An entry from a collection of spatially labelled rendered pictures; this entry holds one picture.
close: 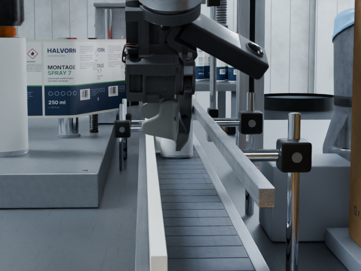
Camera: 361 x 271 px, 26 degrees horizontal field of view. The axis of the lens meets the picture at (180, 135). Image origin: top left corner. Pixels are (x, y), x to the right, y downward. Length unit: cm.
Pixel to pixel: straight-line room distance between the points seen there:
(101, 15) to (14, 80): 54
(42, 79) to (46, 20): 471
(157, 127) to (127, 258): 19
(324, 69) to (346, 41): 461
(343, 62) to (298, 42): 473
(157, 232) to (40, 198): 51
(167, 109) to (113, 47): 68
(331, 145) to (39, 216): 44
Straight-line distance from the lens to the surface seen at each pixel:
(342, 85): 117
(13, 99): 127
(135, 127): 141
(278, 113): 526
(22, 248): 91
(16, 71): 127
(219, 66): 346
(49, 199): 111
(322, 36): 577
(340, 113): 118
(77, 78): 150
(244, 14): 139
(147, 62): 90
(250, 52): 93
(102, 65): 158
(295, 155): 73
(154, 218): 66
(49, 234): 97
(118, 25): 176
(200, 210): 85
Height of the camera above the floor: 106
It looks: 7 degrees down
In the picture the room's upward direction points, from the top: straight up
